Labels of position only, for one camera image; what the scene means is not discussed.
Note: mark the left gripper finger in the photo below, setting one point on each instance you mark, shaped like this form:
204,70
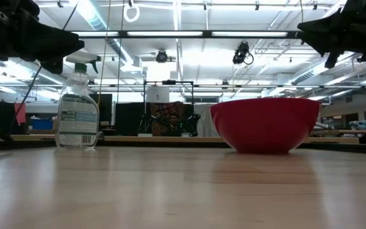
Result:
62,52
59,36

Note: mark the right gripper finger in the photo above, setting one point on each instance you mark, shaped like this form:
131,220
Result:
322,24
319,41

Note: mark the clear spray bottle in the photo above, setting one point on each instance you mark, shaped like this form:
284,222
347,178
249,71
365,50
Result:
78,117

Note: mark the black monitor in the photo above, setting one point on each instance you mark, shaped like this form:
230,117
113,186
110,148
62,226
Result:
105,108

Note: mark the blue storage bin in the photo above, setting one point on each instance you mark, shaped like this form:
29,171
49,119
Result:
42,124

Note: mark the large red bowl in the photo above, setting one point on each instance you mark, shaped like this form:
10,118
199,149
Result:
265,127

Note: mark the beige wooden desk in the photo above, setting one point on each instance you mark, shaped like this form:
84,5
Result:
138,138

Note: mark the patterned fabric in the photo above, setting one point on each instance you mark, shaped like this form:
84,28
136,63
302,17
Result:
167,117

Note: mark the black overhead camera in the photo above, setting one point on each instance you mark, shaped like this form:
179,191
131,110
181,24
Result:
161,56

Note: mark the black stand frame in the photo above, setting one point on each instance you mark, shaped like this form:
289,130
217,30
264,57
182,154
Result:
168,82

